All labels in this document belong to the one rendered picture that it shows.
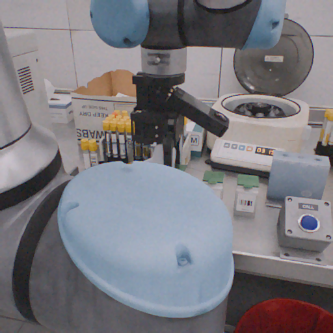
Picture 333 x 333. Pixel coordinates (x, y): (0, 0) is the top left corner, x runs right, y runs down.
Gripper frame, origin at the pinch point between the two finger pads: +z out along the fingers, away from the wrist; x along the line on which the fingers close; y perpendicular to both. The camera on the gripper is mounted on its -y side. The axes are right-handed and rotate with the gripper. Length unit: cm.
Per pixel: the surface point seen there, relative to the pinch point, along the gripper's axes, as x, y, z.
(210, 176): -1.3, -6.8, -0.6
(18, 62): -10.1, 38.1, -18.1
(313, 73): -58, -30, -9
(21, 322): -20, 71, 94
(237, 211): 0.8, -12.7, 4.9
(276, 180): -5.5, -19.3, 0.7
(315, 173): -5.2, -25.9, -1.9
